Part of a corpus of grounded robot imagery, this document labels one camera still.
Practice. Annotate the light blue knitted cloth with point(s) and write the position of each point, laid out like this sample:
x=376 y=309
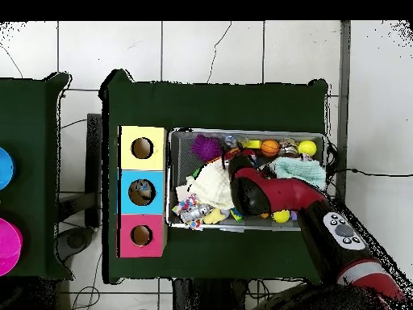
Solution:
x=300 y=169

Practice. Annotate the colourful dotted cloth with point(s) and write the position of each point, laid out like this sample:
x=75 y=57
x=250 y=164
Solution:
x=182 y=203

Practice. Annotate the crushed clear plastic cup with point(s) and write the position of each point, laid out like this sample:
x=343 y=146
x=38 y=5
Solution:
x=142 y=186

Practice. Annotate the cream knitted cloth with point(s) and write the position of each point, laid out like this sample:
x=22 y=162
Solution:
x=209 y=187

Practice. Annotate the blue round container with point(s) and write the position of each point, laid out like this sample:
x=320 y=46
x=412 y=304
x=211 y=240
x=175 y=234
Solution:
x=5 y=168

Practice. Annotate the dark green table cloth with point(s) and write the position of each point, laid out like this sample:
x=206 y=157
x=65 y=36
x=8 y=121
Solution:
x=209 y=106
x=32 y=113

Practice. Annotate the wooden box with three holes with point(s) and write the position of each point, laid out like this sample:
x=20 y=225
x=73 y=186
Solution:
x=125 y=206

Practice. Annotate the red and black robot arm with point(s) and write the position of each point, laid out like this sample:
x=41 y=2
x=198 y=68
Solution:
x=290 y=193

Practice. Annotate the orange toy basketball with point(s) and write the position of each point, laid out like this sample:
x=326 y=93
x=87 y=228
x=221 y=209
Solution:
x=270 y=148

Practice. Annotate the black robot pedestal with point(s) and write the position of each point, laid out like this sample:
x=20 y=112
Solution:
x=209 y=297

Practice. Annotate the yellow foam ball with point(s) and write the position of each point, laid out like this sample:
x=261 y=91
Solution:
x=307 y=148
x=281 y=215

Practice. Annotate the crumpled clear plastic wrapper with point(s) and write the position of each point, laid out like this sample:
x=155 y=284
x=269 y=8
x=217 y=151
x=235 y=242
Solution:
x=231 y=140

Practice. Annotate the magenta round container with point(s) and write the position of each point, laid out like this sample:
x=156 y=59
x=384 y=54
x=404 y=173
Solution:
x=9 y=245

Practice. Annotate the purple spiky toy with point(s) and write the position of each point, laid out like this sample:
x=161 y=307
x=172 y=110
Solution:
x=206 y=148

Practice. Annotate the yellow plush toy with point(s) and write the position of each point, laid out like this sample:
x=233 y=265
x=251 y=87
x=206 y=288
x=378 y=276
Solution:
x=214 y=215

